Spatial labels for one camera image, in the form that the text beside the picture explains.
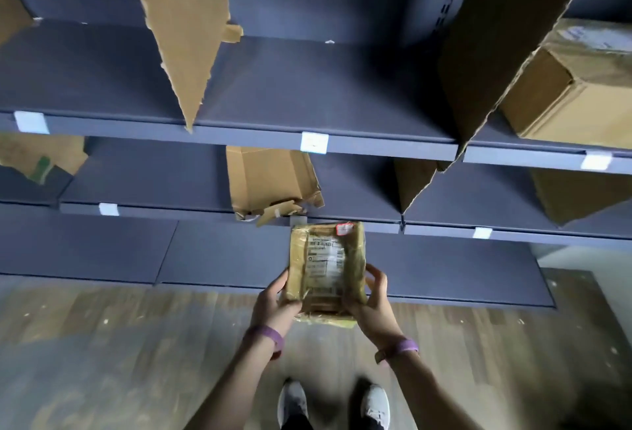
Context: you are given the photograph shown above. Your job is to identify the green-taped parcel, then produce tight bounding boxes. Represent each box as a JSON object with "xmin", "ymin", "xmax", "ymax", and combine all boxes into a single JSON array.
[{"xmin": 284, "ymin": 221, "xmax": 369, "ymax": 328}]

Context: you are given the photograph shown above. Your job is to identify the person's left forearm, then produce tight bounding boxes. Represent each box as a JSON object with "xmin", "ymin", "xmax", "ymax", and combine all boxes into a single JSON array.
[{"xmin": 185, "ymin": 340, "xmax": 277, "ymax": 430}]

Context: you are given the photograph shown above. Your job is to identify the black trousers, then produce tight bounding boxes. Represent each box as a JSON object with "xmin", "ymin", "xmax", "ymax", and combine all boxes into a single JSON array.
[{"xmin": 280, "ymin": 414, "xmax": 390, "ymax": 430}]

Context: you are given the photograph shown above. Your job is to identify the grey metal shelving unit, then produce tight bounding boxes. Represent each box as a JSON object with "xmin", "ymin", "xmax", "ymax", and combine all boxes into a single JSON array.
[{"xmin": 0, "ymin": 0, "xmax": 632, "ymax": 309}]

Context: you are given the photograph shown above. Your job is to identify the plain brown cardboard parcel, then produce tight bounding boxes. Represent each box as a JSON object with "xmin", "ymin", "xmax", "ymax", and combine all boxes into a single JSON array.
[{"xmin": 498, "ymin": 17, "xmax": 632, "ymax": 150}]

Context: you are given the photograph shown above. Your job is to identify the dark grey shelving unit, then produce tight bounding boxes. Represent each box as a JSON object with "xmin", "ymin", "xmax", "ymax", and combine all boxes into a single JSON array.
[{"xmin": 13, "ymin": 111, "xmax": 613, "ymax": 240}]

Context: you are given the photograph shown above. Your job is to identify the person's right forearm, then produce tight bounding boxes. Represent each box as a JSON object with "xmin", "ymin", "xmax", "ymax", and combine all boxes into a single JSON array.
[{"xmin": 390, "ymin": 353, "xmax": 485, "ymax": 430}]

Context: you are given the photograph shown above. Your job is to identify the person's left hand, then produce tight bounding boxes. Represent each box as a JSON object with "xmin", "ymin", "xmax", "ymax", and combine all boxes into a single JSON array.
[{"xmin": 249, "ymin": 269, "xmax": 303, "ymax": 339}]

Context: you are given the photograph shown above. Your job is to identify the white sneaker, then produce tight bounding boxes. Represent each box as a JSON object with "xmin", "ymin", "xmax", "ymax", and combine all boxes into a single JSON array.
[
  {"xmin": 276, "ymin": 379, "xmax": 309, "ymax": 428},
  {"xmin": 359, "ymin": 383, "xmax": 391, "ymax": 430}
]

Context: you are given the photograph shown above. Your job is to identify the purple wristband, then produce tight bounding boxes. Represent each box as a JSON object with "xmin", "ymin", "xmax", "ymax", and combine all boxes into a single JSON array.
[
  {"xmin": 243, "ymin": 324, "xmax": 286, "ymax": 362},
  {"xmin": 373, "ymin": 338, "xmax": 421, "ymax": 365}
]

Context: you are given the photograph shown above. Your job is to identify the person's right hand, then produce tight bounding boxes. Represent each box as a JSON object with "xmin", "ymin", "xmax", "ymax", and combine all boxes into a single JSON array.
[{"xmin": 343, "ymin": 264, "xmax": 407, "ymax": 352}]

